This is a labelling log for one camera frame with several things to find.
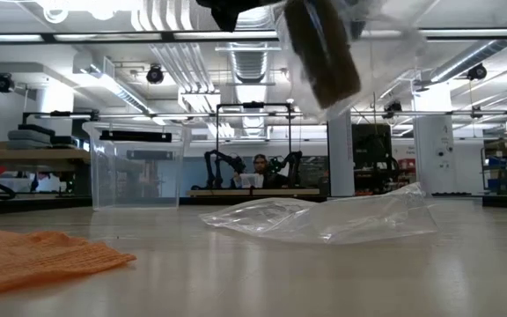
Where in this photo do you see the brown elastic bandage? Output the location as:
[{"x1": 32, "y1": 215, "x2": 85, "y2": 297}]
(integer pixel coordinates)
[{"x1": 283, "y1": 0, "x2": 363, "y2": 110}]

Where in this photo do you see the person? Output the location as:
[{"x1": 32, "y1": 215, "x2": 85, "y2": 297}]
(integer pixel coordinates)
[
  {"x1": 31, "y1": 172, "x2": 63, "y2": 194},
  {"x1": 233, "y1": 153, "x2": 283, "y2": 190}
]

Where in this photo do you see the white building pillar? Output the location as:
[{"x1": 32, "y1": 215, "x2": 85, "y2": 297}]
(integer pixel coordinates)
[{"x1": 413, "y1": 81, "x2": 458, "y2": 195}]

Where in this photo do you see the white tower column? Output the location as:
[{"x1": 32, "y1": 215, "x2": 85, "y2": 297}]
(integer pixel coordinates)
[{"x1": 326, "y1": 109, "x2": 356, "y2": 198}]

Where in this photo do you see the translucent storage bin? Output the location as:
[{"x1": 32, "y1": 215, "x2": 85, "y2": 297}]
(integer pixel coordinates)
[{"x1": 0, "y1": 177, "x2": 34, "y2": 194}]

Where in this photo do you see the clear plastic box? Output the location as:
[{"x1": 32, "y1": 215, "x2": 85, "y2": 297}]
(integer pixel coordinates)
[{"x1": 81, "y1": 121, "x2": 192, "y2": 211}]

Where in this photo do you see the distant black frame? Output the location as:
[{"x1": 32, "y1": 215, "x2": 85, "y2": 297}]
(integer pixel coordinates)
[{"x1": 215, "y1": 101, "x2": 294, "y2": 155}]

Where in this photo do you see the black ceiling-hung reel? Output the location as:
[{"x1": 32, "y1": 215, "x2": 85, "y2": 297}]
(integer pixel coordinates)
[
  {"x1": 467, "y1": 63, "x2": 489, "y2": 82},
  {"x1": 0, "y1": 72, "x2": 16, "y2": 94},
  {"x1": 383, "y1": 100, "x2": 403, "y2": 120},
  {"x1": 145, "y1": 63, "x2": 165, "y2": 85}
]

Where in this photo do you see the clear plastic zip bag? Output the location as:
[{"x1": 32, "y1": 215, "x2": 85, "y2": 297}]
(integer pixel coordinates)
[
  {"x1": 273, "y1": 0, "x2": 429, "y2": 122},
  {"x1": 198, "y1": 181, "x2": 440, "y2": 246}
]

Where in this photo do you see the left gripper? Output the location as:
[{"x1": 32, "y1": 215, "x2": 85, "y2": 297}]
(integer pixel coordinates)
[{"x1": 195, "y1": 0, "x2": 283, "y2": 33}]

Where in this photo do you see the orange elastic bandage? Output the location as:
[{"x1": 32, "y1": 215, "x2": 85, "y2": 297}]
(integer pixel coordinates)
[{"x1": 0, "y1": 228, "x2": 137, "y2": 300}]

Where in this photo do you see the distant wooden table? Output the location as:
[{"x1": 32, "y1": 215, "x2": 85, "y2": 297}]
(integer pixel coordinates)
[{"x1": 186, "y1": 188, "x2": 321, "y2": 198}]

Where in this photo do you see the black frame crossbar with lights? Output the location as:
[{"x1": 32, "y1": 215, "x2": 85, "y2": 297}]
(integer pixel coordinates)
[{"x1": 0, "y1": 26, "x2": 507, "y2": 44}]

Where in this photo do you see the stack of grey cases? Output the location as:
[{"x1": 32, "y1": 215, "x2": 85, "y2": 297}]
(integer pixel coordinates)
[{"x1": 5, "y1": 123, "x2": 78, "y2": 151}]

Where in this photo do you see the black cabinet machine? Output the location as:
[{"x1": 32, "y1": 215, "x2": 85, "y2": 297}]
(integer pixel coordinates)
[{"x1": 351, "y1": 123, "x2": 394, "y2": 197}]

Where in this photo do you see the black table edge rail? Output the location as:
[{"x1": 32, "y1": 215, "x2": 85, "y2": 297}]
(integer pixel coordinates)
[{"x1": 0, "y1": 195, "x2": 507, "y2": 217}]

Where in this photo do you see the wooden workbench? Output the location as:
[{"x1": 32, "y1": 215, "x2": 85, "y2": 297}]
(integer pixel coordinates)
[{"x1": 0, "y1": 148, "x2": 92, "y2": 173}]

